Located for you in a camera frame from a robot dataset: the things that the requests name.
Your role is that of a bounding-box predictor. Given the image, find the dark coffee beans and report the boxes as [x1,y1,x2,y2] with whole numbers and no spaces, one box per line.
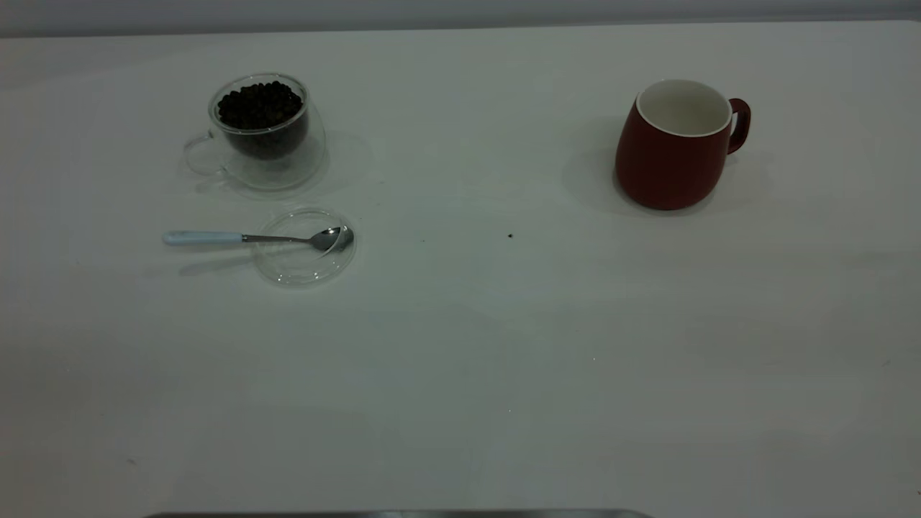
[217,81,309,160]

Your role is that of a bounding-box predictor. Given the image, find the clear double-wall glass cup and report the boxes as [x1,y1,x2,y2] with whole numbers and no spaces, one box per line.
[183,72,328,194]

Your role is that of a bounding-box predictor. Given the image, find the red ceramic mug white inside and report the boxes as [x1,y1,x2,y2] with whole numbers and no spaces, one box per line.
[614,78,751,212]

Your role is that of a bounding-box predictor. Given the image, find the metal spoon pale blue handle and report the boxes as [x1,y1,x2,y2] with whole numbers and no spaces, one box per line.
[163,227,355,253]

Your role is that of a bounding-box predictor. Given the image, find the clear round glass lid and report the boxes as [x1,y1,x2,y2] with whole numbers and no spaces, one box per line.
[252,207,357,287]

